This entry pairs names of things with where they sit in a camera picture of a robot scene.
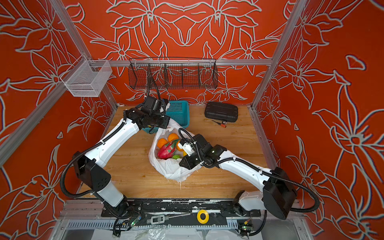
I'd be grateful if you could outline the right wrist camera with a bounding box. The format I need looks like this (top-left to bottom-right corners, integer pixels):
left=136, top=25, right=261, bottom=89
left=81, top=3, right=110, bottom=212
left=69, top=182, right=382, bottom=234
left=182, top=143, right=195, bottom=156

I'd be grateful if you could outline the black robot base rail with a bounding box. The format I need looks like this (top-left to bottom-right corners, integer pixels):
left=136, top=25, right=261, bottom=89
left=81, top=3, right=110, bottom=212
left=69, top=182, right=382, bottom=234
left=101, top=198, right=262, bottom=230

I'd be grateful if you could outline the yellow tape roll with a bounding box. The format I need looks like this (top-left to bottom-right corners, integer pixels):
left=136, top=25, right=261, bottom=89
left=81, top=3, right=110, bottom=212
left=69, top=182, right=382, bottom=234
left=197, top=210, right=210, bottom=225

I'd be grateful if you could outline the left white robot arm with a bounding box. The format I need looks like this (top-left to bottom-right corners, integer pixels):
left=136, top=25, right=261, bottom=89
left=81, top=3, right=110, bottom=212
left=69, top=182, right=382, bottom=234
left=60, top=95, right=170, bottom=219

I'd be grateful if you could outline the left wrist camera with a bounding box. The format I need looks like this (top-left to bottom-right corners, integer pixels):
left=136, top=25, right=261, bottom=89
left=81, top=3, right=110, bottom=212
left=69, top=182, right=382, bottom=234
left=156, top=100, right=170, bottom=116

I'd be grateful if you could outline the pink dragon fruit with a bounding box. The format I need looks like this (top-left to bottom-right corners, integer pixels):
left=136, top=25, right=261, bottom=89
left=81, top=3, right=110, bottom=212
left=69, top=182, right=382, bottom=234
left=158, top=140, right=179, bottom=160

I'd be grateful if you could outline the white plastic bag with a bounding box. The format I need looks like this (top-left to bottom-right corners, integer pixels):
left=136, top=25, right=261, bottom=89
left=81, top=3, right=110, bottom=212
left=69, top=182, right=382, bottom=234
left=149, top=119, right=202, bottom=183

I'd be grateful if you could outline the teal plastic basket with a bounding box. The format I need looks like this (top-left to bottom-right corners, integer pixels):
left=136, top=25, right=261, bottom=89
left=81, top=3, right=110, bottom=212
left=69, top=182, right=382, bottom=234
left=137, top=97, right=190, bottom=134

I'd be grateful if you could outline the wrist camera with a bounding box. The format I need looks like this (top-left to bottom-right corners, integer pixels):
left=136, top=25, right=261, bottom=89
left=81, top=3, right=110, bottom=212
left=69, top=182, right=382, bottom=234
left=156, top=100, right=170, bottom=116
left=182, top=143, right=195, bottom=156

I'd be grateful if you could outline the clear plastic wall bin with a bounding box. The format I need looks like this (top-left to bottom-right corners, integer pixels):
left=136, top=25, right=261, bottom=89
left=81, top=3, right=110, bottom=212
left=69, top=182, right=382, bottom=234
left=60, top=56, right=112, bottom=97

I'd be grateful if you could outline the red handled screwdriver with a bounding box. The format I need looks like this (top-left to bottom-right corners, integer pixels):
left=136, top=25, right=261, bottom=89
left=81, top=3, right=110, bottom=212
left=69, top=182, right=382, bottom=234
left=213, top=120, right=227, bottom=128

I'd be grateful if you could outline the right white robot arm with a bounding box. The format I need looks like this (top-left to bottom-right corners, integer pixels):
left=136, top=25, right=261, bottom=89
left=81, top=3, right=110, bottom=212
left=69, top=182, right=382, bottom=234
left=178, top=128, right=320, bottom=220

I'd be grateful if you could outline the black wire wall basket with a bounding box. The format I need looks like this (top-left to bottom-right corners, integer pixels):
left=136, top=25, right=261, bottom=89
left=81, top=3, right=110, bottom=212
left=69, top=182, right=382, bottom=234
left=128, top=58, right=219, bottom=90

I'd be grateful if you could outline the orange fruit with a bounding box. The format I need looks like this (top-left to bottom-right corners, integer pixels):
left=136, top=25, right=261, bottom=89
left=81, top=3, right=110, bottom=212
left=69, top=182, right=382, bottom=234
left=157, top=138, right=169, bottom=149
left=168, top=133, right=180, bottom=142

